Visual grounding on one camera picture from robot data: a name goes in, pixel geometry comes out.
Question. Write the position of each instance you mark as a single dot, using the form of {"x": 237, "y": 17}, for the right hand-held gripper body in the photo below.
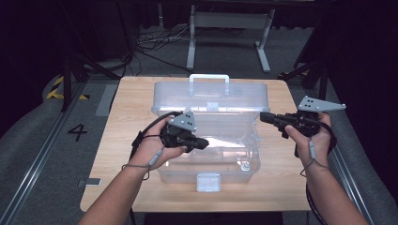
{"x": 308, "y": 122}

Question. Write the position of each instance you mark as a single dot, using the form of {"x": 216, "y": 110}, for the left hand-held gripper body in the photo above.
{"x": 180, "y": 129}

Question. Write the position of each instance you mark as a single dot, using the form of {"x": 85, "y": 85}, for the clear plastic storage box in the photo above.
{"x": 209, "y": 134}

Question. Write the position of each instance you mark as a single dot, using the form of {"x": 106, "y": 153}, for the person's right hand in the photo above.
{"x": 313, "y": 150}

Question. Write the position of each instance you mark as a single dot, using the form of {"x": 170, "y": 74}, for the person's left hand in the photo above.
{"x": 150, "y": 150}

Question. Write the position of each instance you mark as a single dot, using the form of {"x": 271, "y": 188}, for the black tripod stand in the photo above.
{"x": 67, "y": 81}
{"x": 314, "y": 78}

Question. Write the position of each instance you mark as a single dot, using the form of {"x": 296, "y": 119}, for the grey tape strip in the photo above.
{"x": 92, "y": 182}

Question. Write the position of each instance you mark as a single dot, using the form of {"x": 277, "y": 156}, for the yellow and black floor tape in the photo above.
{"x": 53, "y": 92}

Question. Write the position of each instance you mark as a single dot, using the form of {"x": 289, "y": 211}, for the metal floor rail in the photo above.
{"x": 37, "y": 162}
{"x": 359, "y": 187}

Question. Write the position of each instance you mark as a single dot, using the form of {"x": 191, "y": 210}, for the grey metal desk frame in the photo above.
{"x": 231, "y": 20}

